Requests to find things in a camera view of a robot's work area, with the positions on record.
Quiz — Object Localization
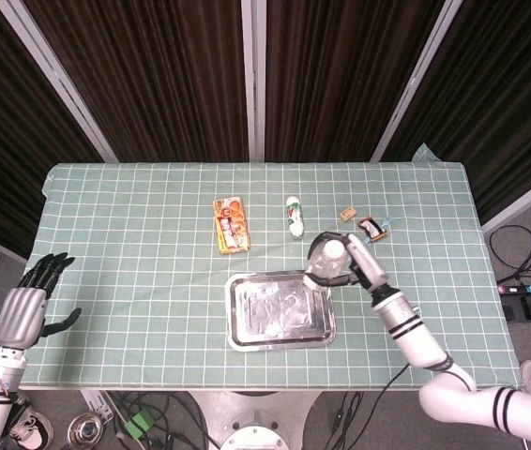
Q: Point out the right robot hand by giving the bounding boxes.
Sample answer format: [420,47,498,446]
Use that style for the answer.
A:
[303,229,391,294]

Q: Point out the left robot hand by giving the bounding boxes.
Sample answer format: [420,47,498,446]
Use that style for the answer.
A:
[0,252,83,351]

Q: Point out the clear plastic bottle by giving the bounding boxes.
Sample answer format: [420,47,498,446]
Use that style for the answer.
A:
[305,239,350,288]

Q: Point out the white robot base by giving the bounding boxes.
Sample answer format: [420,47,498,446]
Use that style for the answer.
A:
[190,390,324,450]

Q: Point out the small white green bottle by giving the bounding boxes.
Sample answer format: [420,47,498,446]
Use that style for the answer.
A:
[285,196,305,240]

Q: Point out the stainless steel tray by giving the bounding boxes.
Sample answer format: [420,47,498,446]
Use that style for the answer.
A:
[225,270,337,353]

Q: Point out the brown white snack wrapper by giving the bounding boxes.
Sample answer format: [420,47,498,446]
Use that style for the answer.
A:
[357,216,391,243]

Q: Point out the white black sneaker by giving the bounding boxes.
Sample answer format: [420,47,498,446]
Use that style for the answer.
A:
[8,397,55,450]

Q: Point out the round metal caster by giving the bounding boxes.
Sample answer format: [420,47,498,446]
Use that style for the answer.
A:
[68,411,108,445]

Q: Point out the green checked tablecloth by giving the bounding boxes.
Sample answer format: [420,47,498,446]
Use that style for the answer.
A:
[17,142,524,390]

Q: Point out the yellow food box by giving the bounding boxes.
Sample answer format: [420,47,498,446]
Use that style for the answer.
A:
[212,196,252,255]

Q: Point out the green plastic connector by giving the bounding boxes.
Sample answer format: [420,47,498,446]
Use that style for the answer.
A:
[123,407,155,436]

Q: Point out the dark brown curtain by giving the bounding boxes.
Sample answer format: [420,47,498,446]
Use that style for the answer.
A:
[264,0,448,163]
[23,0,250,163]
[0,0,107,257]
[382,0,531,221]

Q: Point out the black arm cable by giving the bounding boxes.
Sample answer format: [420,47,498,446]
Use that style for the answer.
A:
[366,361,413,450]

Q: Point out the black floor cable bundle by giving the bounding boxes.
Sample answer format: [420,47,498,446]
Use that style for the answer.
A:
[487,223,531,285]

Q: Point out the white frame post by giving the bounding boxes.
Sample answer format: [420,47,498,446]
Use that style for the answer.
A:
[240,0,266,163]
[0,0,120,164]
[371,0,463,163]

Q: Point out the black cable tangle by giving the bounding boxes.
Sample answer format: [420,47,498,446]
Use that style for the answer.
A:
[105,390,222,450]

